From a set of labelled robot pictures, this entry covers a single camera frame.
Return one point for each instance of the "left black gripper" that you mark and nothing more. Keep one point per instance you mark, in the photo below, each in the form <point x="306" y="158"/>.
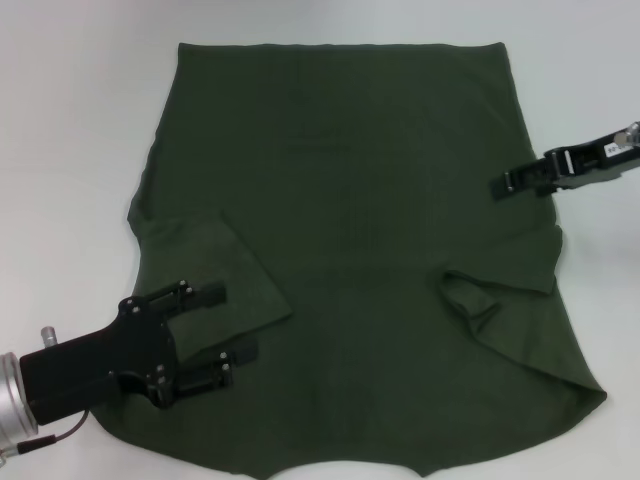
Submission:
<point x="95" y="360"/>

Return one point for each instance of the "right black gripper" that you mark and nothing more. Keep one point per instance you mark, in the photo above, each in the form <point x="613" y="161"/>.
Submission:
<point x="585" y="167"/>

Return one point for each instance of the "dark green shirt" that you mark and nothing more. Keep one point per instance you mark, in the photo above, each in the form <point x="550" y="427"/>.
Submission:
<point x="350" y="175"/>

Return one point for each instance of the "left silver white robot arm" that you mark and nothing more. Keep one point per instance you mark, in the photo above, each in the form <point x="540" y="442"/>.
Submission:
<point x="15" y="395"/>

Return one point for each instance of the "right silver connector post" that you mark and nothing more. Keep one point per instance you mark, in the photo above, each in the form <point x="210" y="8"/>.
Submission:
<point x="630" y="135"/>

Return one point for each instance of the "silver connector post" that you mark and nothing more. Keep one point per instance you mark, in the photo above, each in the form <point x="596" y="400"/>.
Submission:
<point x="630" y="135"/>
<point x="49" y="336"/>

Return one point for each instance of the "left silver connector post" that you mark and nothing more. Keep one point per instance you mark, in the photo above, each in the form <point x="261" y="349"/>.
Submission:
<point x="49" y="336"/>

